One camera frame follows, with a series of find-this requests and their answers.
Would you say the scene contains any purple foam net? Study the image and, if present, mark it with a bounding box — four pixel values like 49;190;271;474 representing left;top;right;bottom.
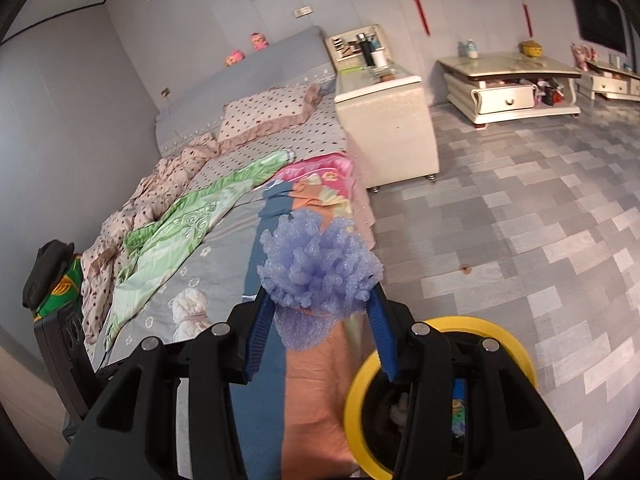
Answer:
257;208;383;351

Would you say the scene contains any green yellow snack bag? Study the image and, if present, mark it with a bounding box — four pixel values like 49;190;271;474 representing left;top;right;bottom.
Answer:
451;399;466;438

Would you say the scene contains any blue rubber glove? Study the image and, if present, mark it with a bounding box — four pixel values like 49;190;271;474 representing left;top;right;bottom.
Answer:
452;378;466;402

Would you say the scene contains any yellow rimmed trash bin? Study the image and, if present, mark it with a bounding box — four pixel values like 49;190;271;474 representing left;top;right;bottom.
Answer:
344;316;536;479

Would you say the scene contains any green bag with black cloth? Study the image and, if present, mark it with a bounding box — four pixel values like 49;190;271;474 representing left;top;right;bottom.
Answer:
22;240;84;321

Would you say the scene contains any green patterned quilt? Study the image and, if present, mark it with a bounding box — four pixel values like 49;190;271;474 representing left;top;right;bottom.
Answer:
103;150;295;351

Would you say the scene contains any grey blue orange bedspread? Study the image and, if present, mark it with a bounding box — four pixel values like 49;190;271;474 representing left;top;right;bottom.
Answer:
93;172;370;479

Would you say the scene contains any pink dotted quilt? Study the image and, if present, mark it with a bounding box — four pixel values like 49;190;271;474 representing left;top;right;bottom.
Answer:
80;132;220;346

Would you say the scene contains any dotted pink pillow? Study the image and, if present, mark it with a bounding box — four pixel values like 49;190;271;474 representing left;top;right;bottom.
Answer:
217;84;322;154

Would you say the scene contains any pink doll left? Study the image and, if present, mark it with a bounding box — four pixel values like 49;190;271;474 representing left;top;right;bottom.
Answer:
224;50;245;67

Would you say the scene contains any pink doll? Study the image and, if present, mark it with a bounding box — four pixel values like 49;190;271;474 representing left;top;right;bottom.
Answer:
224;50;245;67
250;32;270;51

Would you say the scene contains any white bedside cabinet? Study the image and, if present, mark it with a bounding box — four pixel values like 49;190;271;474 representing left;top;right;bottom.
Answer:
326;24;440;192

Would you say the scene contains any pink doll right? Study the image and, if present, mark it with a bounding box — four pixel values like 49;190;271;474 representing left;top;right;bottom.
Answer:
250;32;270;51

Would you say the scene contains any white coffee table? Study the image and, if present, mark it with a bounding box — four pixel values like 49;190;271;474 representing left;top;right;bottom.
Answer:
438;53;580;128

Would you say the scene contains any grey bed headboard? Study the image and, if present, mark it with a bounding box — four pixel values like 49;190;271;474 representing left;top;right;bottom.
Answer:
155;26;336;157

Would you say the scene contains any white tv stand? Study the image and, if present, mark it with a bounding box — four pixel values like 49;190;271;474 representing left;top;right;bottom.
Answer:
577;61;640;102

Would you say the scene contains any yellow toy on table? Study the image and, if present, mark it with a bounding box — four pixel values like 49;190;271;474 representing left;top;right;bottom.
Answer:
518;39;544;58

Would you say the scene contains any black thermos bottle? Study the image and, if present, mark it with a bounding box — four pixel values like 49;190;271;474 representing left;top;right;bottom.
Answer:
356;32;375;67

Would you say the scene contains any black wall television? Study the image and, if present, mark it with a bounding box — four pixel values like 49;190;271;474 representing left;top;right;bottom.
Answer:
573;0;627;54

